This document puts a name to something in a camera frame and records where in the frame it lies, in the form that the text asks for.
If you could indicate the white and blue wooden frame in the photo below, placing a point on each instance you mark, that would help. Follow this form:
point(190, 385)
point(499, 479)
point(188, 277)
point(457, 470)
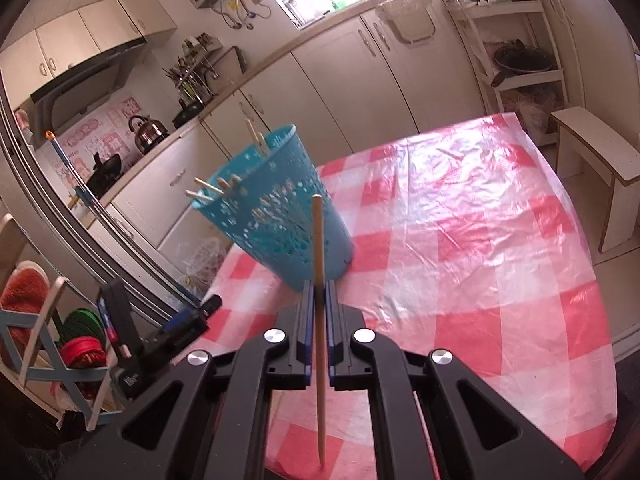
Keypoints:
point(37, 370)

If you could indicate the black pot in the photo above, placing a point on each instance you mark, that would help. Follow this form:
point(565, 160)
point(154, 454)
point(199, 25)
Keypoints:
point(187, 116)

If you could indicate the white hanging bin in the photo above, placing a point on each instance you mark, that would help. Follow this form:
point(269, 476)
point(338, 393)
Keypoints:
point(406, 17)

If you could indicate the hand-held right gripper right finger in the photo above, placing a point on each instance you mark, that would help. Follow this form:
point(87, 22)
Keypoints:
point(331, 320)

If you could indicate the clear plastic bag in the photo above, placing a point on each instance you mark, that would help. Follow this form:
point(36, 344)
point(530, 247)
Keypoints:
point(205, 260)

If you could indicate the blue perforated plastic basket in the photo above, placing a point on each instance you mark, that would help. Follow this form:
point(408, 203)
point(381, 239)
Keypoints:
point(290, 240)

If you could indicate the pink backsplash stickers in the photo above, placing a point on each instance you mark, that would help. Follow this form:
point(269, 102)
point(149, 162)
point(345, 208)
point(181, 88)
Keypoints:
point(105, 132)

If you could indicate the red yarn bundle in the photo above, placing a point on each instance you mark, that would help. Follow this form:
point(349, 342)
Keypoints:
point(20, 295)

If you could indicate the white wooden stool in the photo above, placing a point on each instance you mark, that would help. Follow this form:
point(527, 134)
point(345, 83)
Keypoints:
point(595, 145)

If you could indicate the black pan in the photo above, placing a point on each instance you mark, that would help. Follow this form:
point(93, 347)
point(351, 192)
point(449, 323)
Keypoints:
point(525, 62)

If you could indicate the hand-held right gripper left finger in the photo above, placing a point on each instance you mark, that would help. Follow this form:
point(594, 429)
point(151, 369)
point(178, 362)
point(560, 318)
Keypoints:
point(309, 320)

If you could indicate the pink checkered plastic tablecloth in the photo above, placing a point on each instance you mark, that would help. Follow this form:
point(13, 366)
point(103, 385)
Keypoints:
point(450, 260)

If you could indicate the cream base cabinets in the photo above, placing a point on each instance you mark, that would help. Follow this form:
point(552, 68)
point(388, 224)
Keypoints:
point(340, 75)

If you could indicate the white shelf rack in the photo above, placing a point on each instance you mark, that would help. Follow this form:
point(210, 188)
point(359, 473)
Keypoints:
point(505, 10)

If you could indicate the black wok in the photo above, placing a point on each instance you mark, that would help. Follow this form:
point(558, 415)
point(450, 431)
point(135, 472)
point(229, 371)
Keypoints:
point(107, 172)

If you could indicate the range hood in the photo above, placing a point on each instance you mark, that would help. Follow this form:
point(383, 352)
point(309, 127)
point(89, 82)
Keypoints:
point(85, 85)

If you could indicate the metal kettle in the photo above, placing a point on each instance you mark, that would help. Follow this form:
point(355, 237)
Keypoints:
point(149, 135)

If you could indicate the cream upper cabinets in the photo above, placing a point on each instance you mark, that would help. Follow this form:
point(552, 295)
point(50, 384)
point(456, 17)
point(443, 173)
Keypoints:
point(65, 45)

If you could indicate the bamboo chopstick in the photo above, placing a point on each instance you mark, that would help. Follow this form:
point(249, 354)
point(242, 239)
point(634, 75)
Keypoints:
point(318, 240)

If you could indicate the bundle of bamboo chopsticks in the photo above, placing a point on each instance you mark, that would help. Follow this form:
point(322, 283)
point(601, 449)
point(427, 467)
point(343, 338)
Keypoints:
point(210, 186)

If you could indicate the cream tall cabinet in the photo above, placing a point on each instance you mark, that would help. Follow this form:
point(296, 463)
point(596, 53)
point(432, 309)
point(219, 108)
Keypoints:
point(590, 20)

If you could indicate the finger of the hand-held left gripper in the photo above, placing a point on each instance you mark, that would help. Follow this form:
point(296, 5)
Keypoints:
point(211, 305)
point(185, 320)

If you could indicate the utensil drying rack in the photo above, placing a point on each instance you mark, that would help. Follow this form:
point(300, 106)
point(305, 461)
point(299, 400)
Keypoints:
point(195, 75)

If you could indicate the grey refrigerator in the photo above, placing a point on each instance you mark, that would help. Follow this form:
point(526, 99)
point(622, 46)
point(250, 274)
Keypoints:
point(50, 220)

